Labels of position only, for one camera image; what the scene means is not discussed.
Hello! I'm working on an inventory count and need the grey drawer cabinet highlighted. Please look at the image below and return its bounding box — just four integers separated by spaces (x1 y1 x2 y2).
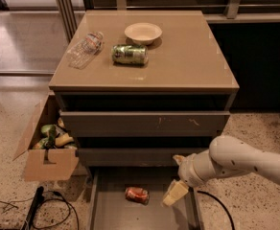
48 10 240 180

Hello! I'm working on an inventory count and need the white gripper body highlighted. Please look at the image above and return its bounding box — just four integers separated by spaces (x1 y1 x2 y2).
178 152 205 188

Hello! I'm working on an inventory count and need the white bowl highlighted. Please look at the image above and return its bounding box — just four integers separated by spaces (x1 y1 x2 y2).
125 23 162 45

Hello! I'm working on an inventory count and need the grey open bottom drawer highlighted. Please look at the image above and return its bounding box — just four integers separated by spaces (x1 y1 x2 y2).
86 167 204 230

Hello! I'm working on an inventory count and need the yellow item in box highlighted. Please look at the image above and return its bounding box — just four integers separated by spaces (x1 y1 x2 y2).
55 133 74 148

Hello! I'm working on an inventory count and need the green soda can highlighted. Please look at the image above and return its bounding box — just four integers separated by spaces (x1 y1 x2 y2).
111 44 149 65

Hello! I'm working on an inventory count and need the cardboard box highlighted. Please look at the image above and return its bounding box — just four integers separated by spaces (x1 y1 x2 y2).
13 94 87 182

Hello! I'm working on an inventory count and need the green snack bag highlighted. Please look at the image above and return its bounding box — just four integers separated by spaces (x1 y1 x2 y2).
33 125 64 150

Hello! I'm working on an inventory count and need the grey top drawer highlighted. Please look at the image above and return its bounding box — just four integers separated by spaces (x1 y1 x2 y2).
60 111 230 137

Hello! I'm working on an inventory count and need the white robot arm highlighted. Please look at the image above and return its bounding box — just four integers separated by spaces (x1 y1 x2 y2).
162 136 280 206

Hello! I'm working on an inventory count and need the black power strip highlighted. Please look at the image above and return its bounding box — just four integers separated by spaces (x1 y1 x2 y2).
20 186 44 230

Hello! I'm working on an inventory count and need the red coke can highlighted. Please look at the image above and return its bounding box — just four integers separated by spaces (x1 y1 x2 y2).
125 187 150 205

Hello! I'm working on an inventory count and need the grey middle drawer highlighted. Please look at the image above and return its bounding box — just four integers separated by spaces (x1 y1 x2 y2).
76 148 206 167

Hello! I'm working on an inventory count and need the black cable left floor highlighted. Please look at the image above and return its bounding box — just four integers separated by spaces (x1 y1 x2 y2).
0 190 81 230

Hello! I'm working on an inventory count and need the black cable right floor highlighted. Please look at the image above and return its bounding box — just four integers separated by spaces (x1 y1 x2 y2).
197 190 236 230

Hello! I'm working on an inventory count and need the black cable floor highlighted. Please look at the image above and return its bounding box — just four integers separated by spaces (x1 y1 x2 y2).
0 190 81 230
197 190 236 230

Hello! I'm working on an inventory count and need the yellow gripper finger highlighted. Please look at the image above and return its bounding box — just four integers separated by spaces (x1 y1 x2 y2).
162 180 189 206
173 154 185 166

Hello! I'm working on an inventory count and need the clear plastic water bottle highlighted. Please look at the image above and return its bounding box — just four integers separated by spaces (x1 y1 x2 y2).
66 32 104 69

